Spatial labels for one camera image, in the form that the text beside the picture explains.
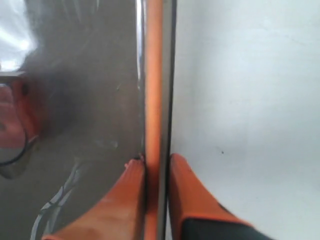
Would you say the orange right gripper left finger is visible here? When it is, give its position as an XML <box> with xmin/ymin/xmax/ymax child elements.
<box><xmin>42</xmin><ymin>159</ymin><xmax>145</xmax><ymax>240</ymax></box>

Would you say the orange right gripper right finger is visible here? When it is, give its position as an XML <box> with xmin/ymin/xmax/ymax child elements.
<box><xmin>168</xmin><ymin>153</ymin><xmax>269</xmax><ymax>240</ymax></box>

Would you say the transparent dark lunch box lid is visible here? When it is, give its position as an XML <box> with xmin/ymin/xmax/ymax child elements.
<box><xmin>0</xmin><ymin>0</ymin><xmax>165</xmax><ymax>240</ymax></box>

